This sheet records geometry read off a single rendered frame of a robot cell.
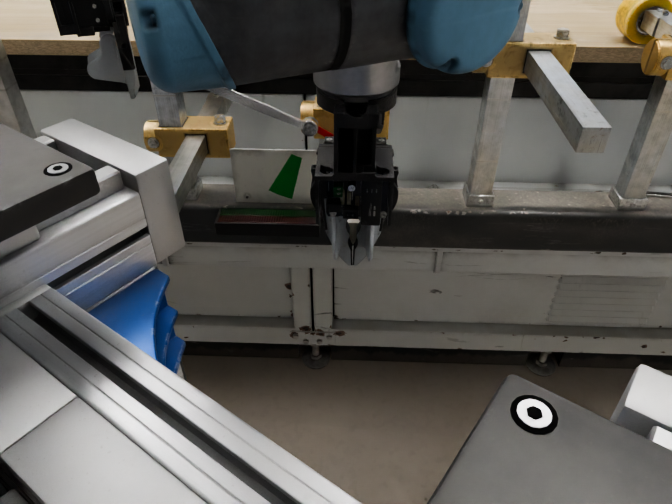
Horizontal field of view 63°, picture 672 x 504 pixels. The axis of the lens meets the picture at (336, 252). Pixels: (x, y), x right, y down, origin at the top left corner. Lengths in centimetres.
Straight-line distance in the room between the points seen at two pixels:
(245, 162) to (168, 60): 62
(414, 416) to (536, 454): 129
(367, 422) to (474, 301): 41
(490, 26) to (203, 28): 16
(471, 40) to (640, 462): 24
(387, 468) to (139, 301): 102
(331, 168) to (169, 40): 24
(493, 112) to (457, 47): 54
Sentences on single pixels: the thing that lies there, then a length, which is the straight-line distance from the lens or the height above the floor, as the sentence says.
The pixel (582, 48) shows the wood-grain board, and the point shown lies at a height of 90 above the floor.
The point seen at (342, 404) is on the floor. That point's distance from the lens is 150.
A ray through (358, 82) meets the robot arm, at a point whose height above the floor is 104.
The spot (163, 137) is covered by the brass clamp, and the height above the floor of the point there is 82.
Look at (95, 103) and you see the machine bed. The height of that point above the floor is 78.
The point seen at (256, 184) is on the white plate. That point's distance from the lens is 93.
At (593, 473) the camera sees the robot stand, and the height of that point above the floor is 104.
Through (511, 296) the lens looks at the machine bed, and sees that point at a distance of 146.
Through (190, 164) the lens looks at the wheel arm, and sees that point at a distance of 82.
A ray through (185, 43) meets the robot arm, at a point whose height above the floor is 112.
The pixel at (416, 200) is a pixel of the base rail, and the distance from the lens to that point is 95.
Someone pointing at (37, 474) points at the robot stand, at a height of 95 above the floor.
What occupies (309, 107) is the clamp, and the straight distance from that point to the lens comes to 87.
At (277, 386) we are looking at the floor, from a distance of 155.
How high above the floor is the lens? 121
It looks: 38 degrees down
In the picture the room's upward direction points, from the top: straight up
